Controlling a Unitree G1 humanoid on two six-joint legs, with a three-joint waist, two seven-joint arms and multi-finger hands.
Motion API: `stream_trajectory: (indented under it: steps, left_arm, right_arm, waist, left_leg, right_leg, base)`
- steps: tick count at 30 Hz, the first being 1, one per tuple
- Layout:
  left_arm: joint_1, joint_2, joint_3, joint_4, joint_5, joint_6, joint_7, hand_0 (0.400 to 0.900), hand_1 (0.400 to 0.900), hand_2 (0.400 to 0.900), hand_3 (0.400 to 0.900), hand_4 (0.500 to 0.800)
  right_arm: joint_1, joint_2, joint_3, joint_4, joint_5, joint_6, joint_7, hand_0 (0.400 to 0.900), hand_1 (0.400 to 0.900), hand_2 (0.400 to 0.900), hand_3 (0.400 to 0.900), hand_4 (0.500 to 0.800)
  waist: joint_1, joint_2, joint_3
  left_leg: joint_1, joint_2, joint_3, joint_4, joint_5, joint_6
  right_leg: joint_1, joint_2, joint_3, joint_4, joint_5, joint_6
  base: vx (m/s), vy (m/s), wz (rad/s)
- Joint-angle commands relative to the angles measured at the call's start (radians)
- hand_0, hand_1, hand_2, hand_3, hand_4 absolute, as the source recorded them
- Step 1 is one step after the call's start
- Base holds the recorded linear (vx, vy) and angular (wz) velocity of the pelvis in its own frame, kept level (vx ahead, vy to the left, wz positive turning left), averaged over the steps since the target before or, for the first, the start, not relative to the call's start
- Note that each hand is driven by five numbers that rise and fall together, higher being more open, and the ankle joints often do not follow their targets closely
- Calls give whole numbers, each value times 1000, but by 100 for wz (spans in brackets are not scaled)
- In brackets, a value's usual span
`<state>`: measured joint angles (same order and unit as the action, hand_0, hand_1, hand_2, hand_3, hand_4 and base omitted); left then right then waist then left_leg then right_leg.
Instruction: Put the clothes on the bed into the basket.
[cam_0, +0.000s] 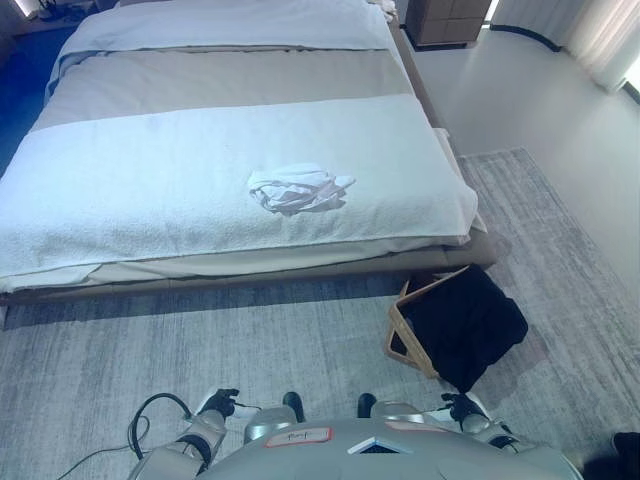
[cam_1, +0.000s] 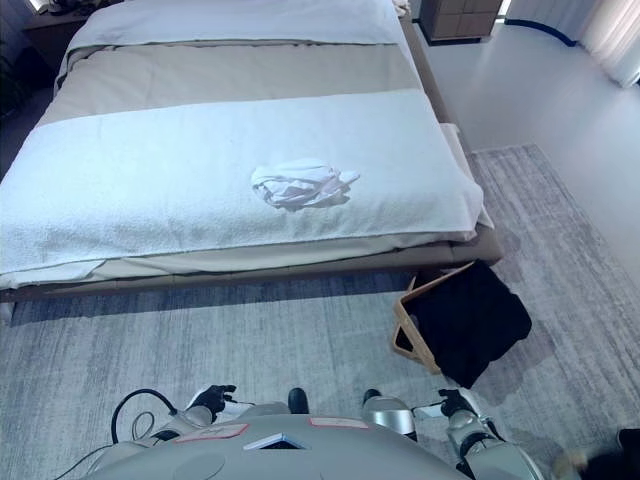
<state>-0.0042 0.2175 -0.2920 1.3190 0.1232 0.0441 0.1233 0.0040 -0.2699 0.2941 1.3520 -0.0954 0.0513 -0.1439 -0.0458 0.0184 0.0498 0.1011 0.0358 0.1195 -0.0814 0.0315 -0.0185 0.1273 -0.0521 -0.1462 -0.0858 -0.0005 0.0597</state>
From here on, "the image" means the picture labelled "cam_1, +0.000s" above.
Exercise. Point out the robot left hand black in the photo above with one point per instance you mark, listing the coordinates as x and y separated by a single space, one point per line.
212 397

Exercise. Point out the robot right hand black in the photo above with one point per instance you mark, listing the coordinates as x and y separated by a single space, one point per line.
457 402

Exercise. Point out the white clothes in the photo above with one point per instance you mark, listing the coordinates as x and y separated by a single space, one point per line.
295 185

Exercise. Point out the robot right arm silver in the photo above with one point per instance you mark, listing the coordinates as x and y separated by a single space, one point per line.
475 440

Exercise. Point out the grey striped rug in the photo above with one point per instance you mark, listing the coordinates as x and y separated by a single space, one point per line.
200 340

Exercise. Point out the robot right leg silver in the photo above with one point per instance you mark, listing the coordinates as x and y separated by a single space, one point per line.
390 415

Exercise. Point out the robot torso silver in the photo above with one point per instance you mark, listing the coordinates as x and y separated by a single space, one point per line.
300 457

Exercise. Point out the beige duvet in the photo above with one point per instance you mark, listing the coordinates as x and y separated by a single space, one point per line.
225 75

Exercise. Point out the wooden cabinet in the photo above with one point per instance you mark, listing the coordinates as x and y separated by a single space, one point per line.
460 20

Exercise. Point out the curved dark blue strip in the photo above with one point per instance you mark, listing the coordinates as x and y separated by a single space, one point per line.
545 27

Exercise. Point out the dark nightstand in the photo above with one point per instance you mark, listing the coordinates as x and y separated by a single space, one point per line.
50 35

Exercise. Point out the light curtain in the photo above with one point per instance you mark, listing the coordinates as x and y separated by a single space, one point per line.
615 35

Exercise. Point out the black fabric basket wooden frame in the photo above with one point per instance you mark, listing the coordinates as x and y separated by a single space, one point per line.
465 320

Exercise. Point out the brown upholstered bed frame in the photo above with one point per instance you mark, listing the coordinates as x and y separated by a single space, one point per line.
485 247

